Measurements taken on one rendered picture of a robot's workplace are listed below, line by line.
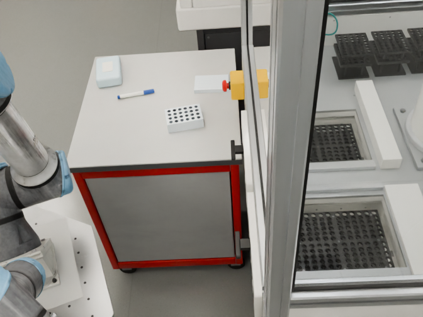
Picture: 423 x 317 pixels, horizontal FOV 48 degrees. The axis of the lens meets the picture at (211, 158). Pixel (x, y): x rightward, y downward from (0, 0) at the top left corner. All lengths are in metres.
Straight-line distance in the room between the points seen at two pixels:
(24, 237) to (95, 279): 0.21
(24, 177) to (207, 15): 1.10
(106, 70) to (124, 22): 1.93
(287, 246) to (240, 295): 1.38
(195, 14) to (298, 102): 1.52
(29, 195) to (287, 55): 0.91
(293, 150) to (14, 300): 0.46
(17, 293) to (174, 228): 1.13
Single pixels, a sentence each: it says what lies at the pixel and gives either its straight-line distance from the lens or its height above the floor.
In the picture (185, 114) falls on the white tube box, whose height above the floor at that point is 0.80.
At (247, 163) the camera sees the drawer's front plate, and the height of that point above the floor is 0.93.
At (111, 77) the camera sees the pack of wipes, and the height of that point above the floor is 0.80.
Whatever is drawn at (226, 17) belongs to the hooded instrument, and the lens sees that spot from 2.01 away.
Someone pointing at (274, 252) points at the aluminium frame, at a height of 1.25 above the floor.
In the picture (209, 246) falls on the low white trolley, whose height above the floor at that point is 0.23.
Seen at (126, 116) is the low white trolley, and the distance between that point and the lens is 1.73.
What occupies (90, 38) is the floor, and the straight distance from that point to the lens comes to 3.69.
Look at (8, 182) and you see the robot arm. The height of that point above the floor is 1.02.
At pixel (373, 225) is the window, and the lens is 0.74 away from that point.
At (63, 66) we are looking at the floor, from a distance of 3.46.
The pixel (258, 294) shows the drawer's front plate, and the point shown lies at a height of 0.93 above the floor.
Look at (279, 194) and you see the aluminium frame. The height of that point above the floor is 1.39.
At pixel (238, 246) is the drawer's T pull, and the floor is 0.91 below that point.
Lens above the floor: 1.87
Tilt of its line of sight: 47 degrees down
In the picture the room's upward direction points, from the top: 6 degrees counter-clockwise
